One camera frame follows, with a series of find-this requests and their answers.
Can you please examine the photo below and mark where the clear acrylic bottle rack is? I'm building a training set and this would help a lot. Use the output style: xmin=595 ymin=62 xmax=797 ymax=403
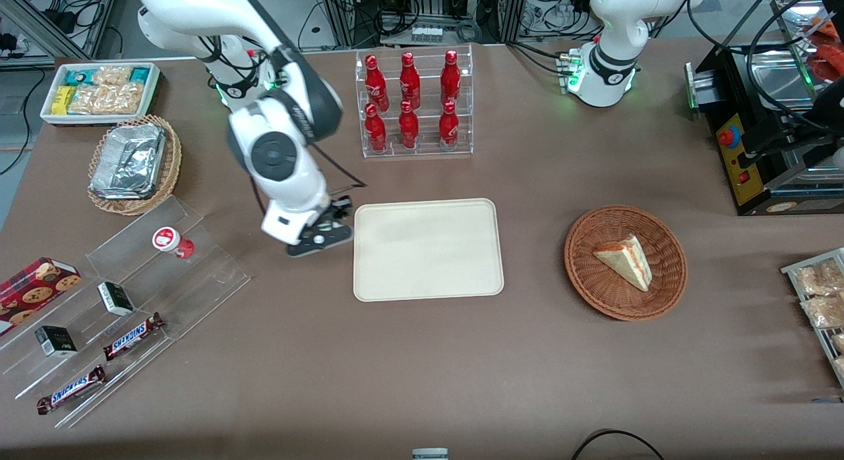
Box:
xmin=355 ymin=45 xmax=474 ymax=159

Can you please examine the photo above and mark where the black machine with red button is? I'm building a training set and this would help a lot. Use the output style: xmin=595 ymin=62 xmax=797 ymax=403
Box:
xmin=684 ymin=42 xmax=844 ymax=217

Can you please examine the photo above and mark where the grey wrist camera bar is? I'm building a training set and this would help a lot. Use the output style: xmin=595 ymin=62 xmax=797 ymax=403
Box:
xmin=287 ymin=223 xmax=354 ymax=258

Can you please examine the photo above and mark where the light wicker basket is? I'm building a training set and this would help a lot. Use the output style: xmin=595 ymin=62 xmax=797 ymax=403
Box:
xmin=88 ymin=115 xmax=183 ymax=216

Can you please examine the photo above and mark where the clear peanut snack bag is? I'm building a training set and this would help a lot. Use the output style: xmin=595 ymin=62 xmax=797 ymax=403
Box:
xmin=69 ymin=66 xmax=144 ymax=115

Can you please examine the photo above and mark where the aluminium frame rack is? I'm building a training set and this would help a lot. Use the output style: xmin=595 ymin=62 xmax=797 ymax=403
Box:
xmin=320 ymin=0 xmax=528 ymax=49

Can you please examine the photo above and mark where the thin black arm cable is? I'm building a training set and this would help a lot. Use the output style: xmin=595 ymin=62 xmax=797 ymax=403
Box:
xmin=310 ymin=142 xmax=369 ymax=188

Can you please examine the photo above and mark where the small black box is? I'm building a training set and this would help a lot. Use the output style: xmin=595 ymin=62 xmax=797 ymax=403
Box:
xmin=34 ymin=326 xmax=78 ymax=359
xmin=98 ymin=282 xmax=135 ymax=317

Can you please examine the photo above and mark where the clear bag of snacks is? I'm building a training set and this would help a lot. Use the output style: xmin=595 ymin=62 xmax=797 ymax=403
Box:
xmin=800 ymin=294 xmax=844 ymax=330
xmin=793 ymin=258 xmax=844 ymax=297

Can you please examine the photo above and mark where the silver foil container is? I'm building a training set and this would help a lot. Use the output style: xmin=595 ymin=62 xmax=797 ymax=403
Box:
xmin=89 ymin=123 xmax=167 ymax=200

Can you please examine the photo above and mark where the cream plastic tray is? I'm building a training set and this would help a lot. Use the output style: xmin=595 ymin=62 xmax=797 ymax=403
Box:
xmin=353 ymin=198 xmax=505 ymax=302

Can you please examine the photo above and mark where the red cola bottle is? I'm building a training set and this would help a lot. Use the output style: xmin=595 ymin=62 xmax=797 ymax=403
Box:
xmin=399 ymin=51 xmax=421 ymax=109
xmin=365 ymin=54 xmax=390 ymax=111
xmin=398 ymin=100 xmax=419 ymax=150
xmin=440 ymin=49 xmax=462 ymax=106
xmin=438 ymin=101 xmax=460 ymax=151
xmin=365 ymin=103 xmax=388 ymax=153

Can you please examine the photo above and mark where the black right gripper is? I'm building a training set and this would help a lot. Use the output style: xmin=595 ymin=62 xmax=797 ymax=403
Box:
xmin=305 ymin=194 xmax=354 ymax=231

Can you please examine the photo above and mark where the red lid yogurt cup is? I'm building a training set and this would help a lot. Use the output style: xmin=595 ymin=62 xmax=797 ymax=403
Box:
xmin=152 ymin=227 xmax=195 ymax=260

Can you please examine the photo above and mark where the red cookie box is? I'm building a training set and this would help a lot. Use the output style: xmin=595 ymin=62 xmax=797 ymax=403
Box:
xmin=0 ymin=257 xmax=83 ymax=335

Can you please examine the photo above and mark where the tray of packaged crackers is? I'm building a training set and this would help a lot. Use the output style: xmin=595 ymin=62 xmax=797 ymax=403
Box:
xmin=781 ymin=248 xmax=844 ymax=388

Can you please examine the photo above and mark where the white snack bin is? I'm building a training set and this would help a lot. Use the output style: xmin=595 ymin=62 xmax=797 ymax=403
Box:
xmin=40 ymin=62 xmax=162 ymax=127

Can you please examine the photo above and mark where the Snickers chocolate bar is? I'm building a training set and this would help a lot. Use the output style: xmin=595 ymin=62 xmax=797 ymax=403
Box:
xmin=103 ymin=312 xmax=166 ymax=362
xmin=36 ymin=365 xmax=107 ymax=415

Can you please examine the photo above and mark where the clear acrylic stepped display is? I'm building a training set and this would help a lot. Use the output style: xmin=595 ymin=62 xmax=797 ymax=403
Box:
xmin=0 ymin=195 xmax=251 ymax=429

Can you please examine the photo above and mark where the black looped cable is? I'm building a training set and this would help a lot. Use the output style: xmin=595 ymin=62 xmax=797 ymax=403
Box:
xmin=570 ymin=430 xmax=667 ymax=460

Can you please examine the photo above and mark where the brown round wicker basket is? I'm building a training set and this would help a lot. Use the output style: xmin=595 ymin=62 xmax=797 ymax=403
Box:
xmin=564 ymin=205 xmax=688 ymax=322

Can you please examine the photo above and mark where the wrapped triangle sandwich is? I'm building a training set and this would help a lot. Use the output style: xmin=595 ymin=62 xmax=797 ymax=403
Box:
xmin=593 ymin=234 xmax=653 ymax=293

